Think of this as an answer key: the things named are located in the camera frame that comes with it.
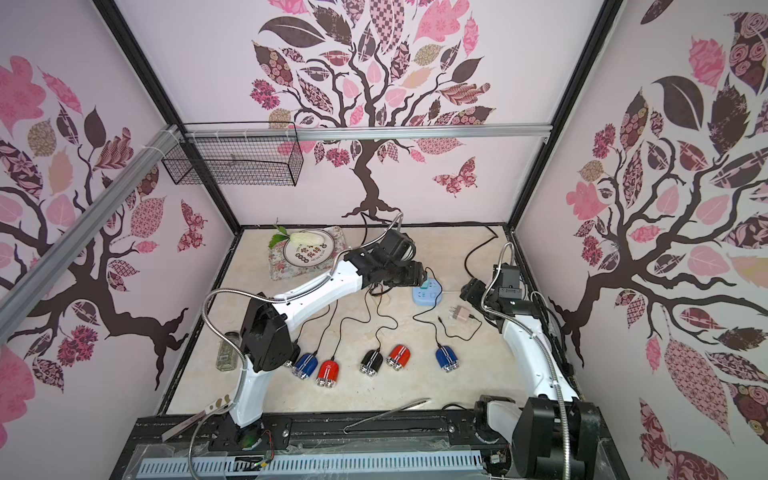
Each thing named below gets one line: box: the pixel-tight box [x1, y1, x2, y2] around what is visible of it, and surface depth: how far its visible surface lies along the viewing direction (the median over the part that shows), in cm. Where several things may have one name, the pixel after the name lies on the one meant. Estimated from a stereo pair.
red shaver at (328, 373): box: [316, 360, 339, 388], surface depth 82 cm
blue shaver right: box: [435, 346, 459, 373], surface depth 85 cm
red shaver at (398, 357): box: [386, 344, 411, 371], surface depth 85 cm
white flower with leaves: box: [268, 217, 325, 249], surface depth 116 cm
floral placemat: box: [268, 226, 348, 281], surface depth 109 cm
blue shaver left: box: [292, 353, 318, 380], surface depth 84 cm
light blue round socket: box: [412, 278, 443, 306], surface depth 99 cm
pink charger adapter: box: [449, 305, 472, 322], surface depth 96 cm
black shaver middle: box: [359, 350, 383, 377], surface depth 85 cm
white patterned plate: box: [283, 231, 335, 268], surface depth 113 cm
